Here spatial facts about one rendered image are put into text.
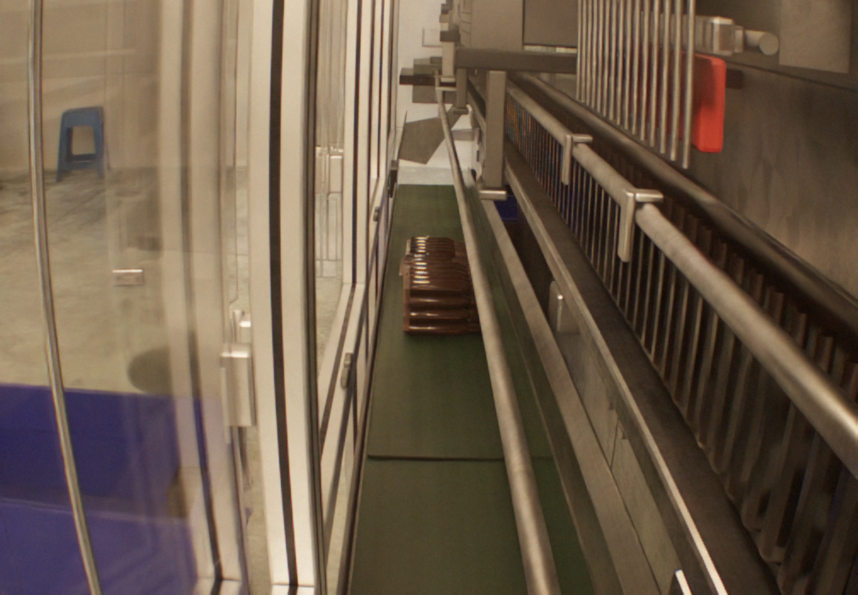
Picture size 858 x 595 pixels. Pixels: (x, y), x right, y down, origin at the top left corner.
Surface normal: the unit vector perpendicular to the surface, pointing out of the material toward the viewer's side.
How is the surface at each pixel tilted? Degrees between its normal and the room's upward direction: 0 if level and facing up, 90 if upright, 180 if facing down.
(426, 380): 2
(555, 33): 90
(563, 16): 90
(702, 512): 0
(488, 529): 2
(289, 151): 90
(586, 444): 55
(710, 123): 90
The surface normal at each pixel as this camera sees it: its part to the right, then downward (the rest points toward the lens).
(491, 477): 0.03, -0.97
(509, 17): 0.02, 0.29
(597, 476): -0.80, -0.58
